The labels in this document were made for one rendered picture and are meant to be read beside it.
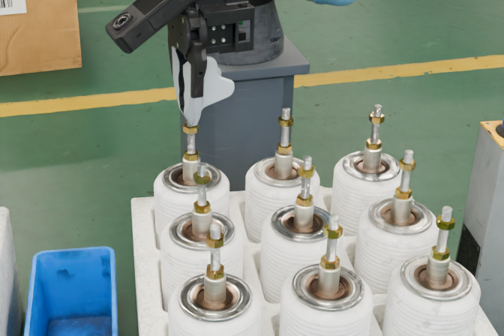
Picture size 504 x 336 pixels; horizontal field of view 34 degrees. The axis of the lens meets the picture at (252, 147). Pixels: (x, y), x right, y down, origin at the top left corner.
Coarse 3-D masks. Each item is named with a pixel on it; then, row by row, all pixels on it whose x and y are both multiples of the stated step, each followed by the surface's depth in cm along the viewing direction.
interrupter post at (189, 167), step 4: (184, 160) 101; (196, 160) 101; (184, 164) 101; (188, 164) 101; (192, 164) 101; (196, 164) 101; (184, 168) 101; (188, 168) 101; (192, 168) 101; (196, 168) 101; (184, 172) 102; (188, 172) 101; (192, 172) 101; (184, 176) 102; (188, 176) 102; (192, 176) 102; (184, 180) 102; (188, 180) 102; (192, 180) 102
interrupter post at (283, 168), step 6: (276, 156) 103; (282, 156) 102; (288, 156) 103; (276, 162) 103; (282, 162) 103; (288, 162) 103; (276, 168) 104; (282, 168) 103; (288, 168) 103; (276, 174) 104; (282, 174) 104; (288, 174) 104
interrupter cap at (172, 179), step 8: (168, 168) 104; (176, 168) 104; (208, 168) 105; (216, 168) 104; (168, 176) 103; (176, 176) 103; (216, 176) 103; (168, 184) 101; (176, 184) 101; (184, 184) 101; (192, 184) 102; (208, 184) 101; (216, 184) 101; (176, 192) 100; (184, 192) 100; (192, 192) 100
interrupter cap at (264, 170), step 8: (264, 160) 107; (272, 160) 107; (296, 160) 107; (256, 168) 105; (264, 168) 105; (272, 168) 106; (296, 168) 105; (256, 176) 103; (264, 176) 103; (272, 176) 104; (288, 176) 104; (296, 176) 104; (272, 184) 102; (280, 184) 101; (288, 184) 101; (296, 184) 102
